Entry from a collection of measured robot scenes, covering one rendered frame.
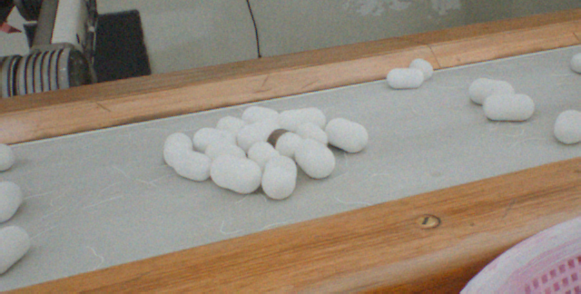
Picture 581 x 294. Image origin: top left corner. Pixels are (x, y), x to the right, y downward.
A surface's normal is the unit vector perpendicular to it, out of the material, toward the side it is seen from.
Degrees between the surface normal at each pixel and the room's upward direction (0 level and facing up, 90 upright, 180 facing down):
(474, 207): 0
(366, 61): 45
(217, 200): 0
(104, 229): 0
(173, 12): 90
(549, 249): 75
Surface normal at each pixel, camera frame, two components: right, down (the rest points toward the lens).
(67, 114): 0.12, -0.48
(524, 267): 0.52, -0.07
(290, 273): -0.11, -0.94
